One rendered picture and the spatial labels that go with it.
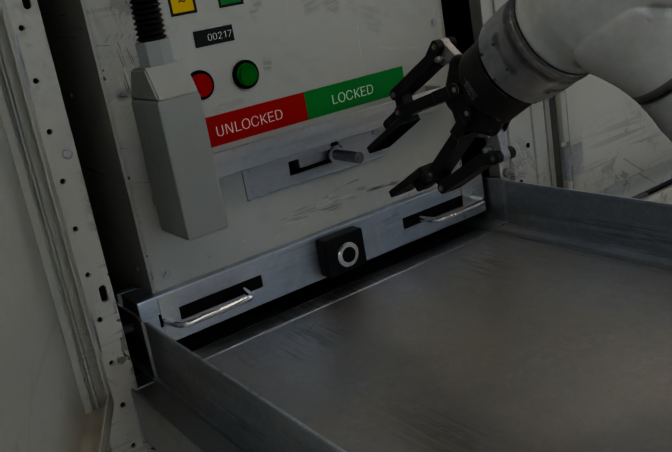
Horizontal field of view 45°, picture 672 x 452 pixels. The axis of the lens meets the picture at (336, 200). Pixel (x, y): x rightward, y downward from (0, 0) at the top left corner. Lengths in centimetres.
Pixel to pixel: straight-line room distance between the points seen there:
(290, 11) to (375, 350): 41
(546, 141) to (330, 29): 39
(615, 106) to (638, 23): 73
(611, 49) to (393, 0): 51
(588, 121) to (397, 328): 52
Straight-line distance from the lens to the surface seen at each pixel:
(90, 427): 88
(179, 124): 80
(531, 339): 86
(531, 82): 68
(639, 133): 139
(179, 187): 81
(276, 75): 98
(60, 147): 83
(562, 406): 75
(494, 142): 76
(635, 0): 60
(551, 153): 125
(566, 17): 63
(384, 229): 108
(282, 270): 100
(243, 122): 96
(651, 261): 102
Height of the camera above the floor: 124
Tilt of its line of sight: 16 degrees down
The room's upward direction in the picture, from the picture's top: 10 degrees counter-clockwise
